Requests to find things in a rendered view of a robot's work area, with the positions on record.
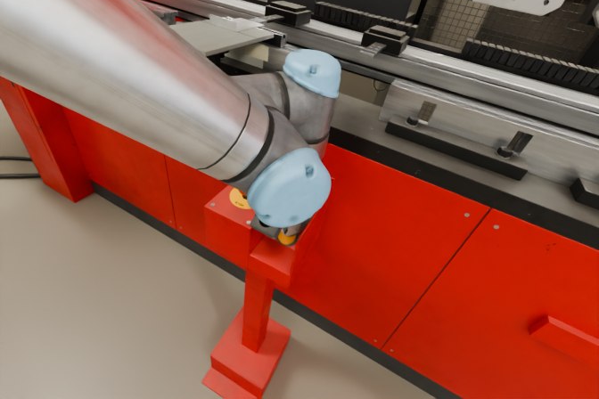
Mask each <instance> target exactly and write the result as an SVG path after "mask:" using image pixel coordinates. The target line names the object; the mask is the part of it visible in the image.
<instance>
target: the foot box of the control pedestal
mask: <svg viewBox="0 0 599 399"><path fill-rule="evenodd" d="M243 306H244V305H243ZM242 321H243V307H242V309H241V310H240V312H239V313H238V314H237V315H236V317H235V318H234V320H233V322H232V323H231V325H230V326H229V327H228V329H227V330H226V332H225V334H224V335H223V337H222V338H221V339H220V340H219V342H218V343H217V345H216V346H215V348H214V349H213V351H212V352H211V354H210V360H211V368H210V369H209V371H208V373H207V374H206V376H205V377H204V379H203V380H202V382H201V383H202V384H203V385H204V386H206V387H208V388H209V389H210V390H212V391H213V392H215V393H216V394H218V395H219V396H221V397H222V398H224V399H261V398H262V396H263V394H264V393H265V391H266V389H267V385H268V383H269V381H270V379H271V378H272V376H273V374H274V372H275V369H276V367H277V365H278V363H279V362H280V360H281V358H282V356H283V353H284V351H285V348H286V347H287V345H288V342H289V339H290V335H291V330H289V329H287V328H286V327H284V326H283V325H281V324H280V323H278V322H276V321H274V320H272V319H270V318H268V323H267V333H266V337H265V339H264V341H263V343H262V344H261V346H260V348H259V350H258V351H257V352H256V353H254V352H253V351H251V350H250V349H249V348H247V347H246V346H244V345H242Z"/></svg>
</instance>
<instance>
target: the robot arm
mask: <svg viewBox="0 0 599 399"><path fill-rule="evenodd" d="M0 76H1V77H4V78H6V79H8V80H10V81H12V82H14V83H16V84H18V85H20V86H23V87H25V88H27V89H29V90H30V91H32V92H35V93H37V94H40V95H42V96H44V97H45V98H47V99H49V100H51V101H54V102H57V103H59V104H60V105H62V106H64V107H66V108H68V109H70V110H74V111H76V112H77V113H79V114H81V115H83V116H85V117H87V118H90V119H92V120H94V121H96V122H98V123H100V124H102V125H104V126H107V127H108V128H110V129H113V130H115V131H117V132H119V133H121V134H123V135H125V136H127V137H129V138H131V139H134V140H136V141H138V142H140V143H142V144H144V145H146V146H148V147H150V148H153V149H155V150H156V151H159V152H161V153H163V154H165V155H167V156H169V157H171V158H173V159H176V160H178V161H180V162H182V163H184V164H186V165H187V166H189V167H193V168H195V169H197V170H199V171H201V172H202V173H204V174H206V175H209V176H212V177H214V178H216V179H218V180H219V181H221V182H223V183H226V184H228V185H230V186H232V187H234V188H235V189H237V190H239V191H242V192H243V193H244V194H245V195H246V196H247V202H248V204H249V206H250V208H252V209H253V210H254V212H255V216H254V217H253V219H252V220H251V222H250V227H251V228H253V229H255V230H257V231H259V232H261V233H263V234H265V235H266V236H268V237H270V238H272V239H276V238H277V237H278V235H279V233H280V232H282V234H283V235H285V236H287V237H291V236H294V235H296V234H297V233H299V232H301V231H302V230H303V229H304V228H305V227H306V226H307V225H308V223H309V221H310V220H311V218H312V217H313V214H314V213H315V212H316V211H318V209H320V208H321V207H322V206H323V204H324V203H325V202H326V200H327V198H328V196H329V193H330V190H331V186H332V182H331V177H330V174H329V172H328V170H327V169H326V167H325V166H324V164H323V163H322V159H323V157H324V155H325V150H326V146H327V142H328V138H329V131H330V127H331V123H332V115H333V111H334V106H335V103H336V98H337V97H338V95H339V86H340V81H341V66H340V64H339V62H338V61H337V60H336V59H335V58H333V57H332V56H331V55H330V54H328V53H324V52H321V51H317V50H309V49H302V50H297V51H296V52H291V53H289V54H288V55H287V57H286V59H285V64H284V65H283V71H276V72H274V73H265V74H253V75H241V76H230V77H229V76H228V75H227V74H226V73H225V72H224V71H222V70H221V69H220V68H219V67H217V66H216V65H215V64H214V63H213V62H211V61H210V60H209V59H208V58H207V57H205V56H204V55H203V54H202V53H200V52H199V51H198V50H197V49H196V48H194V47H193V46H192V45H191V44H189V43H188V42H187V41H186V40H185V39H183V38H182V37H181V36H180V35H178V34H177V33H176V32H175V30H173V29H172V28H171V27H170V26H168V25H167V24H166V23H165V22H164V21H162V20H161V19H160V18H159V17H157V16H156V15H155V14H154V13H153V12H151V11H150V10H149V9H148V8H146V7H145V6H144V5H143V4H141V3H140V2H139V1H138V0H0Z"/></svg>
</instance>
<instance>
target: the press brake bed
mask: <svg viewBox="0 0 599 399"><path fill-rule="evenodd" d="M61 107H62V111H63V113H64V116H65V118H66V120H67V123H68V125H69V128H70V131H71V134H72V136H73V139H74V141H75V144H76V146H77V148H78V152H79V155H80V157H81V159H82V162H83V164H84V167H85V169H86V172H87V175H88V178H89V179H90V181H91V184H92V185H93V188H94V192H95V193H96V194H98V195H100V196H101V197H103V198H105V199H106V200H108V201H109V202H111V203H113V204H114V205H116V206H118V207H119V208H122V209H123V210H125V211H127V212H128V213H129V214H130V215H132V216H134V217H136V218H138V219H139V220H141V221H143V222H144V223H146V224H148V225H150V226H151V227H152V228H154V229H156V230H157V231H159V232H161V233H163V234H165V235H166V236H168V237H169V238H170V239H172V240H174V241H176V242H178V243H179V244H181V245H182V246H184V247H186V248H188V249H190V250H191V251H192V252H194V253H195V254H197V255H199V256H200V257H203V258H204V259H206V260H208V261H209V262H211V263H212V264H214V265H216V266H217V267H219V268H221V269H222V270H224V271H226V272H227V273H230V274H231V275H233V277H235V278H237V279H238V280H240V281H242V282H244V283H245V276H246V266H245V265H242V264H241V263H239V262H237V261H235V260H233V259H232V258H231V257H229V256H226V255H224V254H222V253H221V252H219V251H217V250H215V249H213V248H211V247H210V246H208V245H207V236H206V224H205V213H204V206H205V205H206V204H207V203H209V202H210V201H211V200H212V199H213V198H214V197H216V196H217V195H218V194H219V193H220V192H221V191H223V190H224V189H225V187H226V186H227V185H228V184H226V183H223V182H221V181H219V180H218V179H216V178H214V177H212V176H209V175H206V174H204V173H202V172H201V171H199V170H197V169H195V168H193V167H189V166H187V165H186V164H184V163H182V162H180V161H178V160H176V159H173V158H171V157H169V156H167V155H165V154H163V153H161V152H159V151H156V150H155V149H153V148H150V147H148V146H146V145H144V144H142V143H140V142H138V141H136V140H134V139H131V138H129V137H127V136H125V135H123V134H121V133H119V132H117V131H115V130H113V129H110V128H108V127H107V126H104V125H102V124H100V123H98V122H96V121H94V120H92V119H90V118H87V117H85V116H83V115H81V114H79V113H77V112H76V111H74V110H70V109H68V108H66V107H64V106H62V105H61ZM322 163H323V164H324V166H325V167H326V169H327V170H328V172H329V174H330V176H331V177H333V178H335V181H334V184H333V187H332V193H331V196H330V199H329V202H328V205H327V209H326V211H325V215H324V220H323V223H322V226H321V230H320V233H319V236H318V237H317V239H316V242H315V243H314V245H313V247H312V249H310V251H309V253H308V255H307V257H306V259H305V261H304V262H303V264H302V266H301V267H300V269H299V271H298V272H297V274H296V276H295V278H294V279H293V281H292V283H291V285H290V287H289V288H288V289H287V288H285V287H284V286H282V285H280V284H278V283H276V282H275V286H274V292H273V297H272V299H273V300H274V301H275V302H277V303H278V304H280V305H282V306H284V307H285V308H287V309H289V310H290V311H292V312H294V313H295V314H297V315H298V316H300V317H302V318H303V319H305V320H307V321H308V322H311V323H312V324H314V325H316V326H317V327H318V328H320V329H321V330H324V331H325V332H327V333H329V334H330V335H332V336H334V337H335V338H337V339H338V340H340V341H341V342H343V343H345V344H346V345H348V346H350V347H352V348H354V349H355V350H357V351H358V352H359V353H361V354H363V355H365V356H367V357H368V358H370V359H372V360H373V361H375V362H377V363H379V364H380V365H381V366H383V367H385V368H386V369H388V370H389V371H392V372H393V373H395V374H397V375H398V376H400V377H401V378H402V379H405V380H406V381H408V382H410V383H411V384H413V385H415V386H416V387H419V388H420V389H421V390H423V391H424V392H426V393H428V394H429V395H432V396H433V397H435V398H437V399H599V370H598V369H596V368H594V367H592V366H590V365H588V364H586V363H584V362H582V361H580V360H578V359H576V358H574V357H572V356H570V355H568V354H565V353H564V352H562V351H560V350H558V349H556V348H554V347H552V346H549V345H548V344H546V343H544V342H542V341H540V340H538V339H536V338H533V337H532V336H530V335H529V328H530V327H531V326H533V325H534V324H536V323H537V322H539V321H540V320H542V319H543V318H545V317H546V316H547V315H549V316H551V317H553V318H555V319H557V320H559V321H561V322H564V323H566V324H568V325H570V326H572V327H574V328H576V329H578V330H581V331H583V332H585V333H586V334H589V335H591V336H593V337H595V338H598V339H599V249H597V248H593V247H590V246H588V245H586V244H584V243H581V242H579V241H576V240H573V239H571V238H568V237H566V236H563V235H561V234H559V233H557V232H553V231H550V230H548V229H546V228H544V227H541V226H539V225H536V224H533V223H530V222H528V221H525V220H523V219H520V218H519V217H516V216H512V215H510V214H507V213H505V212H503V211H501V210H498V209H496V208H493V207H490V206H488V205H485V204H483V203H480V202H478V201H476V200H474V199H470V198H467V197H465V196H463V195H460V194H458V193H455V192H453V191H450V190H447V189H445V188H442V187H440V186H437V185H436V184H433V183H429V182H427V181H424V180H423V179H420V178H418V177H415V176H413V175H410V174H407V173H405V172H402V171H400V170H397V169H396V168H393V167H389V166H386V165H384V164H382V163H380V162H377V161H375V160H372V159H369V158H367V157H364V156H362V155H359V154H357V153H355V152H353V151H349V150H346V149H344V148H341V147H340V146H337V145H335V144H332V143H330V142H327V146H326V150H325V155H324V157H323V159H322Z"/></svg>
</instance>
